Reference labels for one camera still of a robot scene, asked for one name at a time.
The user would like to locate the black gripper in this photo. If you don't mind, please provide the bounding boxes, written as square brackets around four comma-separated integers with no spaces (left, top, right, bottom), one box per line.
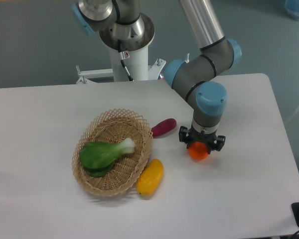
[178,124,226,154]

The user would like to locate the blue object top right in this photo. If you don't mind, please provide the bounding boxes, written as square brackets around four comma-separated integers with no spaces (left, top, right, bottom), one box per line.
[285,0,299,21]

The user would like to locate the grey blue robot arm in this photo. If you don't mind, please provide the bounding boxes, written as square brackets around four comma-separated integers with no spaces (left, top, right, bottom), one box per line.
[71,0,242,154]

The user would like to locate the purple sweet potato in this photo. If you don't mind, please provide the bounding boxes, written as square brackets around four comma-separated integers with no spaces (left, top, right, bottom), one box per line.
[151,118,177,138]

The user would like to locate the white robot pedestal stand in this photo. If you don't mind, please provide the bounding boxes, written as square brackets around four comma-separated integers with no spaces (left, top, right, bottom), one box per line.
[76,13,166,84]

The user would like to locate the black cable on pedestal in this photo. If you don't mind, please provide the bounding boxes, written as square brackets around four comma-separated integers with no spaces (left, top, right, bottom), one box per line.
[117,39,135,82]

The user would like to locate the green bok choy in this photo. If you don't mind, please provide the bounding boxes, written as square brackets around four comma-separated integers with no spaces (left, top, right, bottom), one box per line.
[79,138,135,177]

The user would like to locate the orange fruit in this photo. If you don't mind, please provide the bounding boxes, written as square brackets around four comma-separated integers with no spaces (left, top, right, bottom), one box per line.
[187,142,208,160]

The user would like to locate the woven wicker basket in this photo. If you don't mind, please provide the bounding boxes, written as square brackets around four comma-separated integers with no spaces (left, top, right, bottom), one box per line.
[72,109,153,197]

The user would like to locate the yellow mango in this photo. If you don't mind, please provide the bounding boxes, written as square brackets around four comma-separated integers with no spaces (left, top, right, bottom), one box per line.
[136,159,164,197]

